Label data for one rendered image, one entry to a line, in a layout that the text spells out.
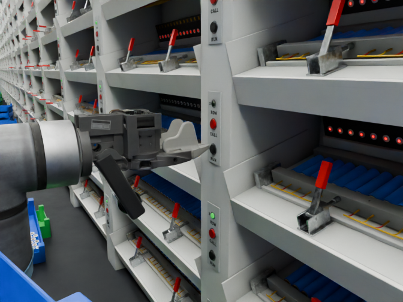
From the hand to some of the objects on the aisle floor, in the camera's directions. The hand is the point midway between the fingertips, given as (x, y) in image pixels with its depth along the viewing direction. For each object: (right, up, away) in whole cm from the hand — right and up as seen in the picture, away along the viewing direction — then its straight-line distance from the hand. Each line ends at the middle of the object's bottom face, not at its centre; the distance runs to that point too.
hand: (201, 151), depth 62 cm
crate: (-82, -36, +96) cm, 131 cm away
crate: (-73, -35, +81) cm, 115 cm away
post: (-59, -27, +137) cm, 151 cm away
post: (+11, -54, +18) cm, 58 cm away
